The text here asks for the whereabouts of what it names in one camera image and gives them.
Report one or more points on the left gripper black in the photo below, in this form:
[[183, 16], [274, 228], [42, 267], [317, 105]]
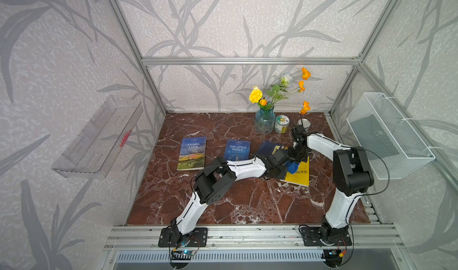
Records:
[[284, 170]]

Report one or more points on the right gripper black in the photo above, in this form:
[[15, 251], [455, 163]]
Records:
[[289, 152]]

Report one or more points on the blue cloth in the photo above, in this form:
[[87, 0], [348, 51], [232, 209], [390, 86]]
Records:
[[292, 167]]

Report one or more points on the dark navy Chinese book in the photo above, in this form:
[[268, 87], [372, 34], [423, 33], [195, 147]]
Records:
[[267, 148]]

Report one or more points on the yellow book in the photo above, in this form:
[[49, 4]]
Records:
[[301, 177]]

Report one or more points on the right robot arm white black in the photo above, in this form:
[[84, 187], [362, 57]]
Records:
[[352, 177]]

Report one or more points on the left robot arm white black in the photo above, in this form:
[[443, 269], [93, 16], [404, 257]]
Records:
[[212, 183]]

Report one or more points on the The Little Prince blue book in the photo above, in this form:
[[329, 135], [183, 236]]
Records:
[[237, 150]]

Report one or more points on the Animal Farm book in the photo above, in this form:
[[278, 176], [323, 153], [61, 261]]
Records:
[[192, 154]]

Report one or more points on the open silver tin can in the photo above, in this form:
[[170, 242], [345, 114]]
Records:
[[304, 123]]

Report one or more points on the green white tin can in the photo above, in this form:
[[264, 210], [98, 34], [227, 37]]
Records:
[[281, 124]]

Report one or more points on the glass vase teal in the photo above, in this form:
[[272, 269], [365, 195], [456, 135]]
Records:
[[264, 120]]

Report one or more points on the yellow orange flower bouquet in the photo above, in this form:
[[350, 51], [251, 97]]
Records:
[[279, 91]]

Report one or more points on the right circuit board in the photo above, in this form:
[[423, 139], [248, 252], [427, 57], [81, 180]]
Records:
[[333, 256]]

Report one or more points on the circuit board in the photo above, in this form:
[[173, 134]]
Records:
[[183, 254], [333, 256]]

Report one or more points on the left circuit board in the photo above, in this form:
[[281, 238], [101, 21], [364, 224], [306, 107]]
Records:
[[183, 254]]

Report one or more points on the clear acrylic shelf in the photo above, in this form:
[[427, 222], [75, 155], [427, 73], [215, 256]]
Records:
[[94, 151]]

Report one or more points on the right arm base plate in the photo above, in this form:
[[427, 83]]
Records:
[[311, 236]]

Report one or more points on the white wire basket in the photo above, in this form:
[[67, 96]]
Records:
[[394, 147]]

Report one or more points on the aluminium front rail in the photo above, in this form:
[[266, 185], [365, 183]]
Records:
[[255, 237]]

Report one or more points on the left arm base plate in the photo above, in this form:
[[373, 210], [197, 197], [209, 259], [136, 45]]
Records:
[[171, 237]]

